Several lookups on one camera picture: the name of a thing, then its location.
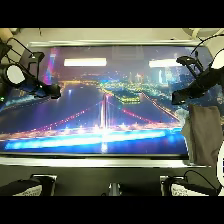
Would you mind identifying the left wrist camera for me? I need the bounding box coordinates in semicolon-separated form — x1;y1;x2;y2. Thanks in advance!
19;50;46;81

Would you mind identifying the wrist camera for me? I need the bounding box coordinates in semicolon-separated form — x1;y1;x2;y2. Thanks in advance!
19;50;46;81
175;54;205;79

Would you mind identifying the grey shirt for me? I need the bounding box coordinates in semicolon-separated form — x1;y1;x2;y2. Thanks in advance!
180;103;223;168

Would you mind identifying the silver frame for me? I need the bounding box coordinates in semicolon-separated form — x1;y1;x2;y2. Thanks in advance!
0;39;224;197

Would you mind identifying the black cable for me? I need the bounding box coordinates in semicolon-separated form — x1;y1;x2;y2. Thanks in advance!
5;36;35;58
183;169;222;195
190;32;224;58

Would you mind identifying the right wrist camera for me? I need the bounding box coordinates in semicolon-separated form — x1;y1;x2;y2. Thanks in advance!
175;54;205;79

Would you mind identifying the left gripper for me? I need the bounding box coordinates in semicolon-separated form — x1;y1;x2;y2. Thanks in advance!
35;82;63;100

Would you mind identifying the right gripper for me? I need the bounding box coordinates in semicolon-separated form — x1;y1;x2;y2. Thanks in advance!
171;82;202;106

